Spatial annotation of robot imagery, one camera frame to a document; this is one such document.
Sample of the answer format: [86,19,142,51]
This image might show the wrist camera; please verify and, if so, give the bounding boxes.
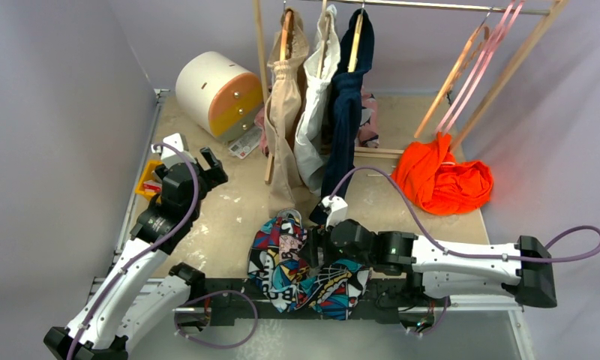
[319,196,348,228]
[158,133,192,169]

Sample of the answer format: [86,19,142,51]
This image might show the orange garment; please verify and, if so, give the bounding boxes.
[391,133,494,216]

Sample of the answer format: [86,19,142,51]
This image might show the navy hanging shorts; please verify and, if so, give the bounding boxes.
[320,8,375,198]

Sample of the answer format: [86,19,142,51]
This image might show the beige hanging shorts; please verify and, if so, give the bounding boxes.
[264,7,309,216]

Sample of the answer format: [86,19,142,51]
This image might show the white hanging shorts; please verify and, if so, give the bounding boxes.
[293,4,341,195]

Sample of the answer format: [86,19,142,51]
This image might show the pink patterned garment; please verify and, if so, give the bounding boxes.
[355,88,380,149]

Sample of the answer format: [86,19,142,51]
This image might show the wooden empty hanger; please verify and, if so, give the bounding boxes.
[414,23,491,138]

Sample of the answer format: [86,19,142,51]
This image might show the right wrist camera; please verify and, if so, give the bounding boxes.
[319,196,348,228]

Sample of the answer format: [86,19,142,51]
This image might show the paper label card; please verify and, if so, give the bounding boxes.
[228,126,263,159]

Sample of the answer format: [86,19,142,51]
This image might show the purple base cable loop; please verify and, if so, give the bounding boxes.
[172,289,260,350]

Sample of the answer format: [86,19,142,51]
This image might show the yellow plastic bin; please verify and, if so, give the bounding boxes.
[134,160,162,201]

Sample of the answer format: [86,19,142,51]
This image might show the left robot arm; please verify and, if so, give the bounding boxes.
[43,142,228,359]

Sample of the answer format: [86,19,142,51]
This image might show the wooden clothes rack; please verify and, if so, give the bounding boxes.
[251,0,570,186]

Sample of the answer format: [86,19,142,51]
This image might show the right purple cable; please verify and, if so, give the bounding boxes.
[328,166,600,264]

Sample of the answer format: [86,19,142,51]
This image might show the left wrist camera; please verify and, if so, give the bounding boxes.
[158,133,192,169]

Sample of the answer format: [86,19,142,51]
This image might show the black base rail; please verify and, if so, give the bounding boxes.
[200,277,431,327]

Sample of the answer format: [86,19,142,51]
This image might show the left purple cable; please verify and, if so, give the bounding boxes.
[65,142,202,360]

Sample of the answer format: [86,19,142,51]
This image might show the pink plastic hanger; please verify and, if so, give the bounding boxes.
[435,1,526,134]

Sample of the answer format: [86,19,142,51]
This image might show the colourful comic print shorts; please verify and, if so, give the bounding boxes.
[247,208,371,320]

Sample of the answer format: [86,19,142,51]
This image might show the white round drawer cabinet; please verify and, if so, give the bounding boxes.
[175,51,263,143]

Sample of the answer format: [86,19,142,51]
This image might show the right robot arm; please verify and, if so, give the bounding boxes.
[300,219,557,308]

